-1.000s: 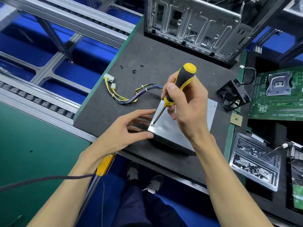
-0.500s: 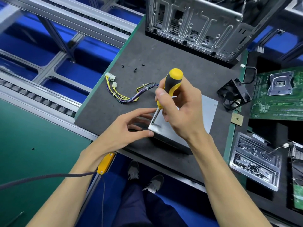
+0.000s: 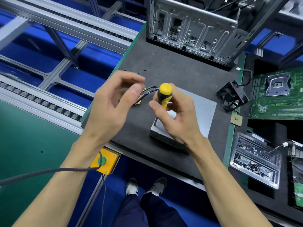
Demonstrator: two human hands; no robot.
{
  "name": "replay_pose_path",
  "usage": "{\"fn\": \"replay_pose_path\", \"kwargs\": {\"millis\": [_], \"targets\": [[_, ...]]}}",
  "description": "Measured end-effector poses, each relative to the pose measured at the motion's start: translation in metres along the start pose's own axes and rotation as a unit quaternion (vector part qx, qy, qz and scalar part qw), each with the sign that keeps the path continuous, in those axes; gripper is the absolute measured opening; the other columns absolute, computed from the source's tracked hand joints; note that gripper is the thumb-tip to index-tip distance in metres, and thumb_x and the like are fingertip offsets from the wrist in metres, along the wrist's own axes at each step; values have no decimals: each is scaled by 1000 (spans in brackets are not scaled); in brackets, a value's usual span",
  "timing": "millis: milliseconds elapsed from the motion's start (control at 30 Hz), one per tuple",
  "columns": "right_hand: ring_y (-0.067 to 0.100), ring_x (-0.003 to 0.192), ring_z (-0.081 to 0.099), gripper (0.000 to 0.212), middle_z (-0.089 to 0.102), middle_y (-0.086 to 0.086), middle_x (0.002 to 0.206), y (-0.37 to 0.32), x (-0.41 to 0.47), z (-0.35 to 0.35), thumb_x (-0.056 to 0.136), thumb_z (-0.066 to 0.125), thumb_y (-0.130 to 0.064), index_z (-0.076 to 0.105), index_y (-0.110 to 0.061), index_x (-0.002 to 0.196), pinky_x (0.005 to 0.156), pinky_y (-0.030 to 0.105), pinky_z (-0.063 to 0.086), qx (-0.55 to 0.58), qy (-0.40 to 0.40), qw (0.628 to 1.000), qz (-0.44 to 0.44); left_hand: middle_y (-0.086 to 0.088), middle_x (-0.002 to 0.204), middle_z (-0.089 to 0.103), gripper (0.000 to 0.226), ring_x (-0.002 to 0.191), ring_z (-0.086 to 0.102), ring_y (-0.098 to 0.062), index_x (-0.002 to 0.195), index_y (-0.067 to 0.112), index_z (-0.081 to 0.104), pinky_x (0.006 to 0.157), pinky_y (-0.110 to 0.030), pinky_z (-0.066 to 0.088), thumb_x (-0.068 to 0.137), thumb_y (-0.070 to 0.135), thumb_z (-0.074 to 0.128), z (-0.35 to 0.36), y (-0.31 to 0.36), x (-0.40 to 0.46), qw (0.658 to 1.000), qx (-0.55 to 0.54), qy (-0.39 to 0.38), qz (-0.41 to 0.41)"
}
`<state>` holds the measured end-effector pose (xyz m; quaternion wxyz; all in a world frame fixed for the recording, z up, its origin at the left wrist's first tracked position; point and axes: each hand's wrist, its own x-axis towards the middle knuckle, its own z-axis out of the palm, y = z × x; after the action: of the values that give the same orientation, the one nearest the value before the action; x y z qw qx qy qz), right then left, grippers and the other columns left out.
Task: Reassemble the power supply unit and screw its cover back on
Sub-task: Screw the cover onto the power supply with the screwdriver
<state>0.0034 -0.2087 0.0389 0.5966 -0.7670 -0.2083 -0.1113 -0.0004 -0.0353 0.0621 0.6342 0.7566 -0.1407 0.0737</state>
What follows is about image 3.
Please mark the clear plastic screw tray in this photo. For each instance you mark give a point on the clear plastic screw tray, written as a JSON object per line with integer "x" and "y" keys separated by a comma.
{"x": 255, "y": 160}

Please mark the silver heatsink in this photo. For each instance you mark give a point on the silver heatsink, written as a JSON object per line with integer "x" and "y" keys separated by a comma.
{"x": 296, "y": 149}

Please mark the aluminium conveyor frame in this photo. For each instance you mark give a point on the aluminium conveyor frame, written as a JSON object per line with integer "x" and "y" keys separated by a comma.
{"x": 61, "y": 40}

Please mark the yellow button box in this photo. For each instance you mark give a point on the yellow button box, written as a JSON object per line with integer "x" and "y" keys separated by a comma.
{"x": 108, "y": 161}

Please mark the small square processor chip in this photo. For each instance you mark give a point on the small square processor chip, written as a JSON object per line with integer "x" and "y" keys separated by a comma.
{"x": 236, "y": 120}

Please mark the person's left hand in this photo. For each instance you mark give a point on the person's left hand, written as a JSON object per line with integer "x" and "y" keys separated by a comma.
{"x": 111, "y": 111}

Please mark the person's dark trousers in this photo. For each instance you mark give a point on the person's dark trousers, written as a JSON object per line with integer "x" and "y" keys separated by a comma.
{"x": 146, "y": 212}

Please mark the person's left shoe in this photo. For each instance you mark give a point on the person's left shoe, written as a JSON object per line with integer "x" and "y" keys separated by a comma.
{"x": 132, "y": 186}

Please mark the person's left forearm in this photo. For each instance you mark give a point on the person's left forearm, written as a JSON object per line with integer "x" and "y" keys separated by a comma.
{"x": 52, "y": 186}

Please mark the person's right hand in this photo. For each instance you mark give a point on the person's right hand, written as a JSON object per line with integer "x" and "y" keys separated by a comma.
{"x": 177, "y": 118}

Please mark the black cooling fan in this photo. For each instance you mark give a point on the black cooling fan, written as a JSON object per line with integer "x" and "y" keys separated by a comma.
{"x": 231, "y": 95}

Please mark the person's right shoe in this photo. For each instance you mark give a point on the person's right shoe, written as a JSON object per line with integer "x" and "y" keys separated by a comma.
{"x": 157, "y": 186}

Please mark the black foam parts tray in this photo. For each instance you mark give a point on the black foam parts tray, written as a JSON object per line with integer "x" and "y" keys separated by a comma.
{"x": 265, "y": 130}

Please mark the person's right forearm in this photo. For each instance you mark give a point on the person's right forearm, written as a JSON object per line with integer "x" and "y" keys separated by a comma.
{"x": 227, "y": 186}

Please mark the person's shoe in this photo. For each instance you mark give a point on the person's shoe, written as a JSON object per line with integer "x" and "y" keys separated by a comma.
{"x": 157, "y": 186}
{"x": 132, "y": 186}

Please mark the silver computer tower chassis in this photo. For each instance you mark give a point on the silver computer tower chassis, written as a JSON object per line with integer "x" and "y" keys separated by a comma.
{"x": 199, "y": 30}

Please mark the black foam work mat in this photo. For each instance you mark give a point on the black foam work mat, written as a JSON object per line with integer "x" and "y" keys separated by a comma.
{"x": 189, "y": 78}

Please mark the green motherboard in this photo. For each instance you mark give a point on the green motherboard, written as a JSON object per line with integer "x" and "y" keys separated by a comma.
{"x": 279, "y": 92}

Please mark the black hard disk drive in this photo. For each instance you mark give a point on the black hard disk drive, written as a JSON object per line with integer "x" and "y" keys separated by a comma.
{"x": 298, "y": 182}

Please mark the grey power supply cover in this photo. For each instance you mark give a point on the grey power supply cover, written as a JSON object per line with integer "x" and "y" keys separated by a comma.
{"x": 203, "y": 113}

